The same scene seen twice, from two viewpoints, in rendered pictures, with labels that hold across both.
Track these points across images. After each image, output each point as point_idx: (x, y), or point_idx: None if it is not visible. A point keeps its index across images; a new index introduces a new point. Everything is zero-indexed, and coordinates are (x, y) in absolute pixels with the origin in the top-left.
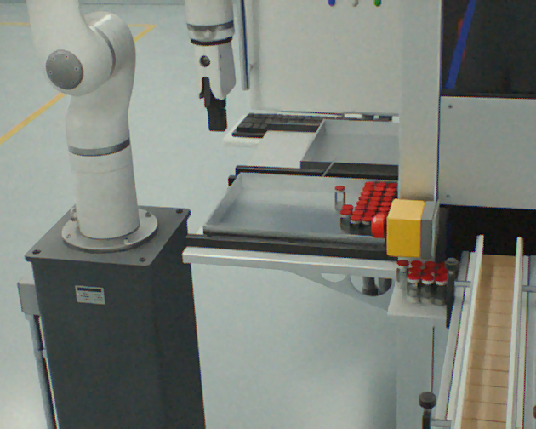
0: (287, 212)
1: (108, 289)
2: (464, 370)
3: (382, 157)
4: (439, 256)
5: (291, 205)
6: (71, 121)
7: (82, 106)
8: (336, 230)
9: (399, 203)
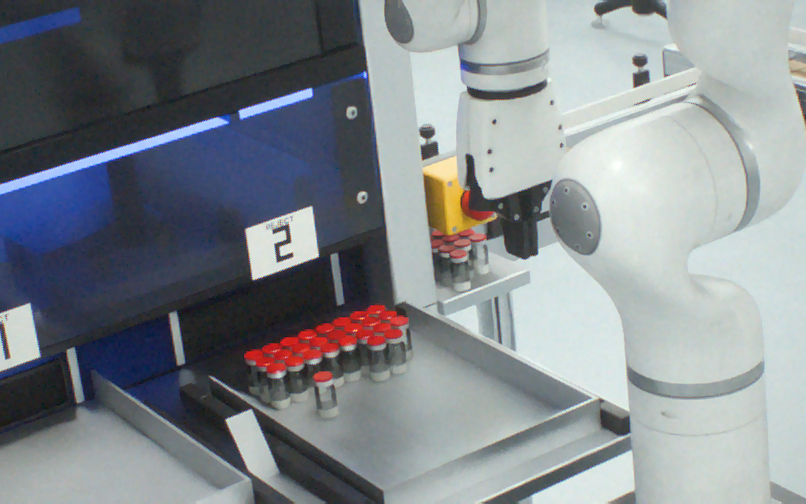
0: (408, 436)
1: None
2: (629, 110)
3: (73, 494)
4: (355, 307)
5: (381, 446)
6: (751, 299)
7: (716, 284)
8: (399, 380)
9: (450, 171)
